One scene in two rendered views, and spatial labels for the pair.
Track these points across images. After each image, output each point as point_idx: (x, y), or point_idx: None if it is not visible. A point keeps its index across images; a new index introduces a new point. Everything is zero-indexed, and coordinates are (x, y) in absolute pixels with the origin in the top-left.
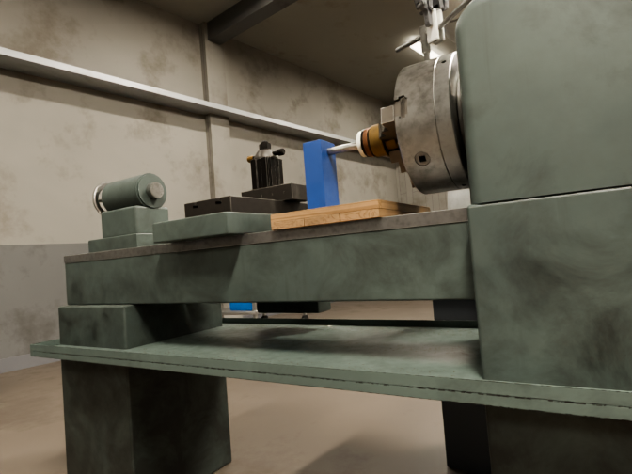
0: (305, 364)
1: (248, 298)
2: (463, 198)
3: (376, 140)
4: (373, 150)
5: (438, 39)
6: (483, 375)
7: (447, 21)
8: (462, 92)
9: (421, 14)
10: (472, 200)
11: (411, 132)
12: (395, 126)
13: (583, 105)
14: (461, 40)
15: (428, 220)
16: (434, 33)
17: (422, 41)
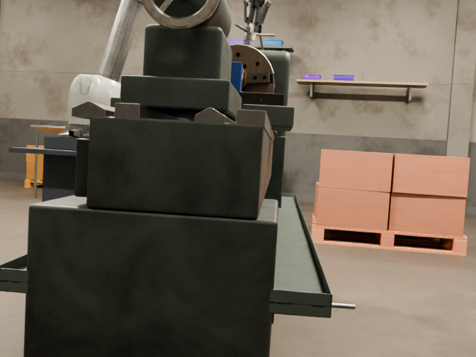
0: (279, 219)
1: (268, 181)
2: (106, 103)
3: (245, 81)
4: (242, 85)
5: (249, 39)
6: (280, 206)
7: (256, 35)
8: (286, 88)
9: (255, 23)
10: (283, 134)
11: (273, 93)
12: (273, 87)
13: None
14: (289, 67)
15: (273, 139)
16: (254, 37)
17: (248, 35)
